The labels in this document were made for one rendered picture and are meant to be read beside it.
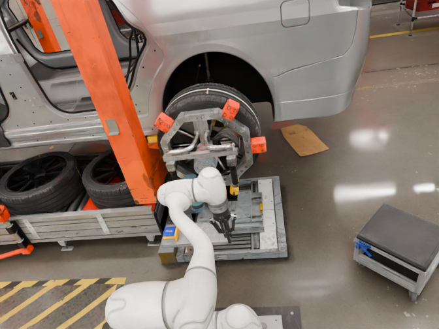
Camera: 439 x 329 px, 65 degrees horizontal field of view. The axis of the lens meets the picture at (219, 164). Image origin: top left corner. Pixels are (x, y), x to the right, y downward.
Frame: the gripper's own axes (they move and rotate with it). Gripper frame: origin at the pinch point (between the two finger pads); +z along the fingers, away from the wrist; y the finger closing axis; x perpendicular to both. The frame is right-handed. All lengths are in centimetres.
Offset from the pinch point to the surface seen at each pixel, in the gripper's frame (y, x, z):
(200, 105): -8, 71, -35
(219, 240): -11.5, 25.2, 32.0
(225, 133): 5, 51, -25
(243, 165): 10, 60, 6
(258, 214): 12, 72, 65
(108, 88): -51, 61, -61
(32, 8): -224, 349, -69
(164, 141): -33, 63, -20
